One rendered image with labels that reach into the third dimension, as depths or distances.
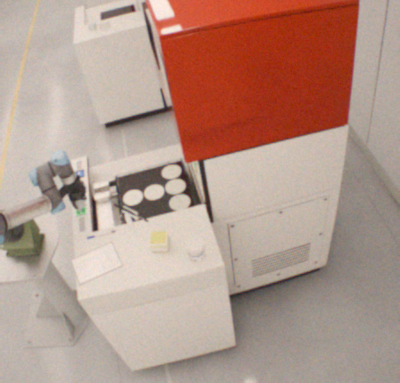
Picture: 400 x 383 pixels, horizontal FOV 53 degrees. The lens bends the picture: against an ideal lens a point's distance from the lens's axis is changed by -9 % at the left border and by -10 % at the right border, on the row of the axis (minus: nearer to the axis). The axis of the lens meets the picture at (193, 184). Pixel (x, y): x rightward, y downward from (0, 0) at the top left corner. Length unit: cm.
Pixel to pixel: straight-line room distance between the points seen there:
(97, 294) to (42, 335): 123
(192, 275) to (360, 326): 131
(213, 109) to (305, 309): 153
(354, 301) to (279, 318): 49
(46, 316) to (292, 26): 236
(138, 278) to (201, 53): 92
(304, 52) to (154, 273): 105
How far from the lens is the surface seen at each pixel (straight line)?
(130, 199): 216
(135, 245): 189
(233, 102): 165
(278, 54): 160
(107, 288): 181
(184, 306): 198
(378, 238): 310
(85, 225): 205
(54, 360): 288
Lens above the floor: 244
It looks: 46 degrees down
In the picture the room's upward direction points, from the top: 11 degrees counter-clockwise
